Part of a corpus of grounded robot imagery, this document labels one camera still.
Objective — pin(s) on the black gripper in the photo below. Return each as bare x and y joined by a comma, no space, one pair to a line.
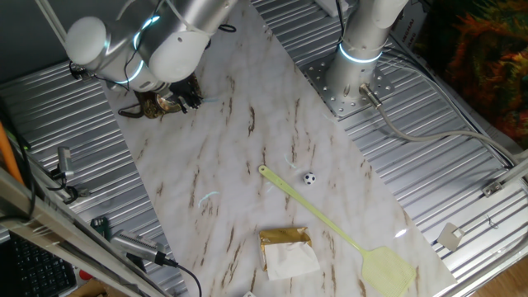
185,86

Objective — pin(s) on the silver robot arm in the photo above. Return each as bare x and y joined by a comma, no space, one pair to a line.
177,45

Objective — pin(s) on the antique brass rotary phone base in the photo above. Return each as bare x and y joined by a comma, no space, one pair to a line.
154,107

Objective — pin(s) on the white marble pattern mat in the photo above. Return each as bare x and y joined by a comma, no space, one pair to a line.
247,206

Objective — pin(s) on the small soccer ball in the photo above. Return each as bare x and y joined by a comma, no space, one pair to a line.
309,178

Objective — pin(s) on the green hex key set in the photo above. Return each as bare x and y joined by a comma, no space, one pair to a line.
100,226

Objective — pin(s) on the gold tissue pack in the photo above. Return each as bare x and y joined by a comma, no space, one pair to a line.
288,260

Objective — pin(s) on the orange pole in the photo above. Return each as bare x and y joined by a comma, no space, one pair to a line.
8,156

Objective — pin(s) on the grey box red stop button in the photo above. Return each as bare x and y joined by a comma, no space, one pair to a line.
84,275

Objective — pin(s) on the black keyboard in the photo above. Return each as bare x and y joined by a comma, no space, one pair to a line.
37,272

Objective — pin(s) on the white printed paper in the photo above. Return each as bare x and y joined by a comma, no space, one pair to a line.
408,29

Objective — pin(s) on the yellow-green fly swatter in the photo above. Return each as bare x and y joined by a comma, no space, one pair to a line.
387,272

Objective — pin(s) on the grey square tag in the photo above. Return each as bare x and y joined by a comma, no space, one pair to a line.
449,237

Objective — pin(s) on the colourful orange green cloth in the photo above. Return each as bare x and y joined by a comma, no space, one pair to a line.
486,62

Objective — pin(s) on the small silver camera on mount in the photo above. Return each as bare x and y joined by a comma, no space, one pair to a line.
64,158

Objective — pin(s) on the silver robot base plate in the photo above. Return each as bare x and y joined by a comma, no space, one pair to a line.
330,95

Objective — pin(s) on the silver finned camera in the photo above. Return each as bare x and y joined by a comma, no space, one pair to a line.
136,245

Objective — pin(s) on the aluminium frame pole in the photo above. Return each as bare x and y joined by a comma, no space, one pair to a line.
513,171
51,20

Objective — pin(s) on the aluminium frame beam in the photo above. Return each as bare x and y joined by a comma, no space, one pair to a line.
62,243

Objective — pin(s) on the small metal corner bracket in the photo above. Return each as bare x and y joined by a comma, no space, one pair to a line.
492,189

